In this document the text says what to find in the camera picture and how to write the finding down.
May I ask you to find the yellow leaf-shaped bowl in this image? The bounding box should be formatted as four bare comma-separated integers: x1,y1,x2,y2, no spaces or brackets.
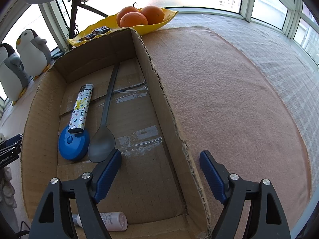
68,7,179,47

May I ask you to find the black cable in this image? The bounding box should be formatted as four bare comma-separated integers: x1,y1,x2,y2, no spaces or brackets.
19,220,34,236

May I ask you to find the white tube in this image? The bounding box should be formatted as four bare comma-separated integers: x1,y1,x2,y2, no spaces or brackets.
72,212,128,231

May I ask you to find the black tripod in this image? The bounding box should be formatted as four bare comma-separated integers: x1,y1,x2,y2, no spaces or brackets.
66,0,110,40

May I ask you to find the white checkered cloth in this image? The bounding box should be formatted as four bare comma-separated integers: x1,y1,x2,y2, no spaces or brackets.
159,14,319,205

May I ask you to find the pile of wrapped candies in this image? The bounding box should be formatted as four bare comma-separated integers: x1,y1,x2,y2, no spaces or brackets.
80,26,111,41

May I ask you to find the white window frame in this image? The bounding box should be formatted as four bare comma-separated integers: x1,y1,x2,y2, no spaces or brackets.
0,0,319,110

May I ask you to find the grey plastic spoon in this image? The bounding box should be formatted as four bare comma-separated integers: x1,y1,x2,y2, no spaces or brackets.
88,62,120,163

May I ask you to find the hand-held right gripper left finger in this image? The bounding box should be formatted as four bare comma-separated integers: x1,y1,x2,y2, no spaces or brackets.
29,149,122,239

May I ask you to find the large grey penguin plush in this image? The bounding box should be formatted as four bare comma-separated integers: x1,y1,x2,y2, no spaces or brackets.
0,43,30,105

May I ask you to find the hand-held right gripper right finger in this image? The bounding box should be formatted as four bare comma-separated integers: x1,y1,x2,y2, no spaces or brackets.
199,150,291,239

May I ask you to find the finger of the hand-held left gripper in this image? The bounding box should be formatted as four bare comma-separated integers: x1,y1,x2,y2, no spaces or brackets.
0,142,20,156
0,134,23,148

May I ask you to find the blue round tape measure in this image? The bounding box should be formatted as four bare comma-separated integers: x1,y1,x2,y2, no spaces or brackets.
58,126,90,161

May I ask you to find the white patterned lighter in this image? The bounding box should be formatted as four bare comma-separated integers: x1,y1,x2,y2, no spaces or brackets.
68,84,94,133

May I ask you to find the cardboard box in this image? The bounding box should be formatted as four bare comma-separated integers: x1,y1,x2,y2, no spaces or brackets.
20,27,211,239

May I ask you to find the orange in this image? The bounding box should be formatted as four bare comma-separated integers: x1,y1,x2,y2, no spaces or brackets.
141,5,165,25
120,12,148,28
116,6,140,26

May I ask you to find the small grey penguin plush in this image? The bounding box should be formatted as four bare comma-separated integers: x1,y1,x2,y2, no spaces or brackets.
16,29,51,80

